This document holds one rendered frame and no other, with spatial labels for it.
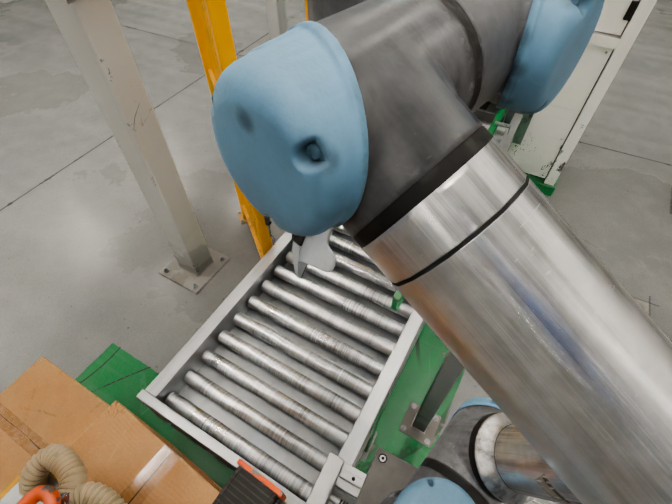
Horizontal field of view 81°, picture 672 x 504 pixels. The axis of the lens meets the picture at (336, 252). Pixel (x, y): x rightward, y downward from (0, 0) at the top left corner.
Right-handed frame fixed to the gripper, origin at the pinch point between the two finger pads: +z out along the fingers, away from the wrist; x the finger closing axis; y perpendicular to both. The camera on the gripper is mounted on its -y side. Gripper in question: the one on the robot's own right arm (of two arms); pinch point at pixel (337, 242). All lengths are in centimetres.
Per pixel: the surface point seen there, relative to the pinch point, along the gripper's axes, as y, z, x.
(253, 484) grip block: 8.1, 27.5, -25.7
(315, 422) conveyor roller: -8, 93, -2
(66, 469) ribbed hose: -17, 34, -47
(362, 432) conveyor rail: 6, 89, 5
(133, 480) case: -16, 54, -44
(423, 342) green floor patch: -11, 148, 74
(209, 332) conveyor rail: -57, 88, -9
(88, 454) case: -28, 54, -48
